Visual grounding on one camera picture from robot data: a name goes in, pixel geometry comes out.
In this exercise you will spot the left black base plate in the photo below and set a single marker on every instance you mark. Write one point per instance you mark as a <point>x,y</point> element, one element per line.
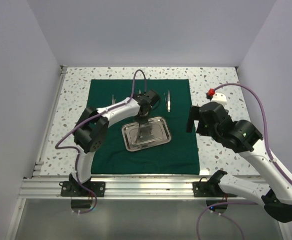
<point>69,189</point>

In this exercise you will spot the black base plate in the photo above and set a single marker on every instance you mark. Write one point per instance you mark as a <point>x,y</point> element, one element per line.
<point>203,188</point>
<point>69,189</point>

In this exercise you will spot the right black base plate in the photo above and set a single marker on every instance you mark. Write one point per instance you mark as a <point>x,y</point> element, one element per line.
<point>203,188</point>

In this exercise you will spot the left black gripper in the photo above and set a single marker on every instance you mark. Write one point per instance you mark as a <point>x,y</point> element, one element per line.
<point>144,119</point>

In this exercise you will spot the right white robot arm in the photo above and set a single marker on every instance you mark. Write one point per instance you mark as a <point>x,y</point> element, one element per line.
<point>243,138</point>

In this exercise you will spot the steel scalpel handle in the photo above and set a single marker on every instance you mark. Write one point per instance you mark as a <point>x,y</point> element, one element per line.
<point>113,100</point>

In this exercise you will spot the steel instrument tray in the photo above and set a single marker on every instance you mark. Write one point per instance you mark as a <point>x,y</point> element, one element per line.
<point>160,132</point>

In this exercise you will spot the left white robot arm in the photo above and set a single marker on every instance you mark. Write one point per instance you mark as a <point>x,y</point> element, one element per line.
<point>91,129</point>

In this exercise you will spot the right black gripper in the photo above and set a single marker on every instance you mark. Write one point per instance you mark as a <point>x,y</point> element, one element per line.
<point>194,114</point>

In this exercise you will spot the steel forceps tweezers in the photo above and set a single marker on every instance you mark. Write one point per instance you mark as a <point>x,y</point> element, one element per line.
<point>167,101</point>

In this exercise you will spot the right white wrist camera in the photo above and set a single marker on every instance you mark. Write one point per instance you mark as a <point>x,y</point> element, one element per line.
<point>213,96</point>

